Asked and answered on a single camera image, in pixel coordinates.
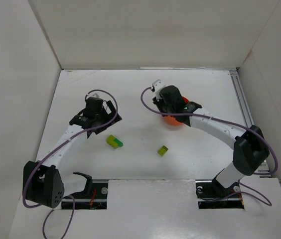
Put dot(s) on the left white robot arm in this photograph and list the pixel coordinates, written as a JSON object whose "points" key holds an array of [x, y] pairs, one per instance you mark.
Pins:
{"points": [[44, 181]]}

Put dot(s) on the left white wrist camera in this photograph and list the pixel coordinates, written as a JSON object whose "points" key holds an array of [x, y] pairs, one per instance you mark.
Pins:
{"points": [[93, 95]]}

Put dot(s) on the orange divided round container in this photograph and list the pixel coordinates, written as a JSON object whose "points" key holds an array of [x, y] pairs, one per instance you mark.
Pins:
{"points": [[173, 121]]}

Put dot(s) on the lime green lego stack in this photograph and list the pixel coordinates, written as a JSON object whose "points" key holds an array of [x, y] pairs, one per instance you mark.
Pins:
{"points": [[111, 142]]}

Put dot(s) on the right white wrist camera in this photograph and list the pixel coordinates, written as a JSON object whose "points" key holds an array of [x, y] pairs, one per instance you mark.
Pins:
{"points": [[157, 86]]}

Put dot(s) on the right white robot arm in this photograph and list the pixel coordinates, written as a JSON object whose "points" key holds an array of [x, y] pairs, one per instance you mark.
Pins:
{"points": [[249, 152]]}

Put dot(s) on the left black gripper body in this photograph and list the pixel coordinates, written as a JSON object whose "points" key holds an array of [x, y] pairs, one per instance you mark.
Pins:
{"points": [[108, 119]]}

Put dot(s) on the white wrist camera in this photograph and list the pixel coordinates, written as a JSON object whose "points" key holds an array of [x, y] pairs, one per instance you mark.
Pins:
{"points": [[93, 95], [157, 86]]}

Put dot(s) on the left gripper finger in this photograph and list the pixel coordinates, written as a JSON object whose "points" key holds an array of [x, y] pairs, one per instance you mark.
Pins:
{"points": [[106, 122], [110, 107]]}

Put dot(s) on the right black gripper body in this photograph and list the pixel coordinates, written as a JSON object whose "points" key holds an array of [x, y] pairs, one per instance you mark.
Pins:
{"points": [[162, 107]]}

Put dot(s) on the aluminium rail right side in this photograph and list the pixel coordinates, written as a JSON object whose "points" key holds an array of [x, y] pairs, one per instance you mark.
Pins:
{"points": [[263, 170]]}

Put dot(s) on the lime square lego brick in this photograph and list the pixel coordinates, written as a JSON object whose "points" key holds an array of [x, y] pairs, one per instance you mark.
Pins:
{"points": [[162, 151]]}

